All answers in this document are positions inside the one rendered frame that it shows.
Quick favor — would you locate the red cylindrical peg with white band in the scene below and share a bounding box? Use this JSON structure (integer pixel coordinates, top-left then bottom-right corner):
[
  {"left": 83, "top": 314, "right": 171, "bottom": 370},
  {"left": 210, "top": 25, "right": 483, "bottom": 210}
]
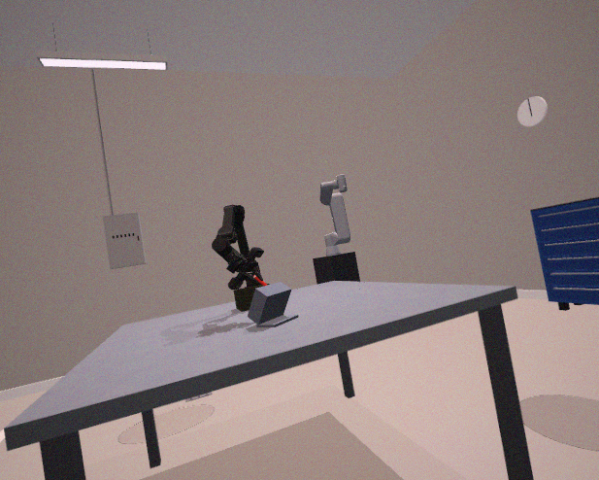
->
[{"left": 253, "top": 275, "right": 268, "bottom": 287}]

